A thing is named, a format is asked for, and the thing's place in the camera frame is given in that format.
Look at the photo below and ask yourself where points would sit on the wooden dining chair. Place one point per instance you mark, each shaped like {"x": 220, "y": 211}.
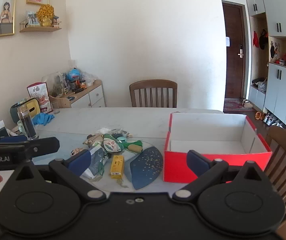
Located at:
{"x": 153, "y": 83}
{"x": 283, "y": 136}

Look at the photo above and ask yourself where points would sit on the small shelf figurine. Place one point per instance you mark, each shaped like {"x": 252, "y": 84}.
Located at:
{"x": 56, "y": 21}

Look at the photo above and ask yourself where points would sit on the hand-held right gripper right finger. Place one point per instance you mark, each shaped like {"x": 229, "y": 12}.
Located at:
{"x": 195, "y": 160}

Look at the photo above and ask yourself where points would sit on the wooden desk organizer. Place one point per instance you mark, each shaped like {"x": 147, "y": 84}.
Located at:
{"x": 60, "y": 101}

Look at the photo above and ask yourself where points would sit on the golden sunflower ornament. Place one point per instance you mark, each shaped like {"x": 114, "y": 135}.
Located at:
{"x": 45, "y": 12}

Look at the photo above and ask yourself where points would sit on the small painted face charm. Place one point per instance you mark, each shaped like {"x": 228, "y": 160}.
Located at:
{"x": 75, "y": 151}

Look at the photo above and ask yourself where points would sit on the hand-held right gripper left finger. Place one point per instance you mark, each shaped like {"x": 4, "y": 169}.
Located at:
{"x": 79, "y": 160}

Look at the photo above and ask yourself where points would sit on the yellow topped tissue box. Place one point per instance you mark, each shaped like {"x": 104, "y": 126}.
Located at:
{"x": 30, "y": 104}

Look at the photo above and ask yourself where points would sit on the crinkled foil packet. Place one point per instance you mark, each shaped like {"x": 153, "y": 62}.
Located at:
{"x": 94, "y": 140}

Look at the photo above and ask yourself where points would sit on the grey plastic bag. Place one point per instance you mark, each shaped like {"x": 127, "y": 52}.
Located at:
{"x": 261, "y": 85}

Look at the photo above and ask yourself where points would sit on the white wooden sideboard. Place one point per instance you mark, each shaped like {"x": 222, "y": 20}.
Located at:
{"x": 95, "y": 97}

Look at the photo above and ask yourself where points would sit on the beige slippers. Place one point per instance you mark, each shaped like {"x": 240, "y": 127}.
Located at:
{"x": 246, "y": 104}

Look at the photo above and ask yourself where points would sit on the beige corn shaped toy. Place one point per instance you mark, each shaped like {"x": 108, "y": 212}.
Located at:
{"x": 135, "y": 149}

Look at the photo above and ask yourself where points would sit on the patterned red doormat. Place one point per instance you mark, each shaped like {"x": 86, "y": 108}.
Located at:
{"x": 233, "y": 105}

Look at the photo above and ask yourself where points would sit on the red white snack bag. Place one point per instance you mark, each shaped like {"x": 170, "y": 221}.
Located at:
{"x": 41, "y": 97}

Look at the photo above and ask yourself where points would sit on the red hanging bag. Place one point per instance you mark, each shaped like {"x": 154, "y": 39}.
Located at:
{"x": 255, "y": 39}

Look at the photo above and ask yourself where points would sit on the round grey green disc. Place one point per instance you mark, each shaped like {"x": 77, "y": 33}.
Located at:
{"x": 124, "y": 133}

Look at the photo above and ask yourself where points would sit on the brown entrance door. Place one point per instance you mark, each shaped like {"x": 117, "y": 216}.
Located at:
{"x": 233, "y": 67}

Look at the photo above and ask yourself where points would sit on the grey sneakers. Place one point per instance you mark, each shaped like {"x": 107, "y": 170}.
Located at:
{"x": 271, "y": 120}

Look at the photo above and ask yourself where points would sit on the blue cloth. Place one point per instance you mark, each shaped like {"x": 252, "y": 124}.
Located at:
{"x": 42, "y": 118}

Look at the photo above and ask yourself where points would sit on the blue globe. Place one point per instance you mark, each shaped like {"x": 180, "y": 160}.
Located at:
{"x": 73, "y": 73}

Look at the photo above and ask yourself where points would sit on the wooden wall shelf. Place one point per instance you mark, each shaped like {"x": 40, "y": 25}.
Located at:
{"x": 40, "y": 29}

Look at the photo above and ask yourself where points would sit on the clear drinking glass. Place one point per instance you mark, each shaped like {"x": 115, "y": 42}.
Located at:
{"x": 55, "y": 108}

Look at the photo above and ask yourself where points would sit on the orange slippers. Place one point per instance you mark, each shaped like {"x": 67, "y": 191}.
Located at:
{"x": 259, "y": 115}

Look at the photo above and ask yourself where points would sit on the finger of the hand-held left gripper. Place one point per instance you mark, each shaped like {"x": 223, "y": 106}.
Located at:
{"x": 12, "y": 139}
{"x": 42, "y": 147}

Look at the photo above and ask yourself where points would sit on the clear plastic bag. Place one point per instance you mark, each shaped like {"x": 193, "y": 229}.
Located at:
{"x": 87, "y": 77}

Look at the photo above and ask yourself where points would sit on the black hanging bag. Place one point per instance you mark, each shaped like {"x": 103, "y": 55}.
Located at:
{"x": 263, "y": 39}

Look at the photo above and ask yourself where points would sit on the red cardboard box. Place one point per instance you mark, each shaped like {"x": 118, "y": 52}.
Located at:
{"x": 176, "y": 165}

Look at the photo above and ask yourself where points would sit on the small yellow box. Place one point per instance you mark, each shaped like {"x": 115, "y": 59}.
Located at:
{"x": 116, "y": 166}

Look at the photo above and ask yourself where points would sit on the tall white wardrobe cabinet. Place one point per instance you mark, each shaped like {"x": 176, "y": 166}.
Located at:
{"x": 283, "y": 85}

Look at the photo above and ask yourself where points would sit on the glass jar with dark contents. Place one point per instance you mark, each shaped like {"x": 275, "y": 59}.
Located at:
{"x": 29, "y": 127}

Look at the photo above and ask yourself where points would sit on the small photo frame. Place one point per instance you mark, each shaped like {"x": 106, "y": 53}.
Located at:
{"x": 32, "y": 17}

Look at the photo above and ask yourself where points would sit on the white blue printed packet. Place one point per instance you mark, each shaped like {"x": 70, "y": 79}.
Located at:
{"x": 96, "y": 162}

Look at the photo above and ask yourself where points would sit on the green haired face doll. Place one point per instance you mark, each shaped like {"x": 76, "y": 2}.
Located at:
{"x": 110, "y": 145}

